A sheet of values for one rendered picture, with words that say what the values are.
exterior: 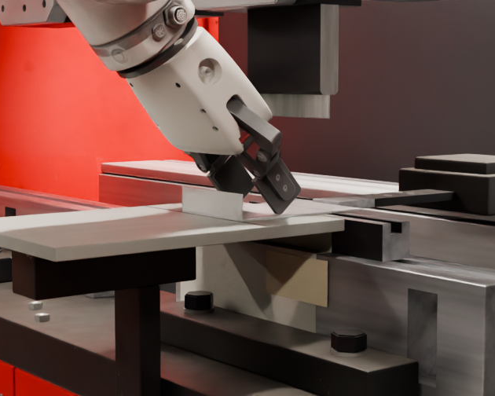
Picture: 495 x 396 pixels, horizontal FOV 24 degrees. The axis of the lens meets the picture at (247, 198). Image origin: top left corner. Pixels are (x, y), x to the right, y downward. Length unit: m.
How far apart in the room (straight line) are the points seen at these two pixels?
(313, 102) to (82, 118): 0.92
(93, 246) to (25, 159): 1.03
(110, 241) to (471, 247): 0.48
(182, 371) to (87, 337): 0.16
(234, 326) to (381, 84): 0.74
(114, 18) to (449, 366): 0.35
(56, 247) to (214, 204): 0.20
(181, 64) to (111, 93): 1.02
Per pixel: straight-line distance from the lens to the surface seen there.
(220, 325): 0.98
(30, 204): 1.37
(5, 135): 1.80
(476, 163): 1.11
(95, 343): 1.05
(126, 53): 0.87
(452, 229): 1.19
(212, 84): 0.88
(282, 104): 1.01
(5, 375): 1.19
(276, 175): 0.93
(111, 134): 1.89
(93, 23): 0.86
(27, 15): 1.33
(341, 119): 1.70
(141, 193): 1.66
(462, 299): 0.83
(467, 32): 1.53
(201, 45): 0.88
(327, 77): 0.97
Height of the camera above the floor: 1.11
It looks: 6 degrees down
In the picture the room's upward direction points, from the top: straight up
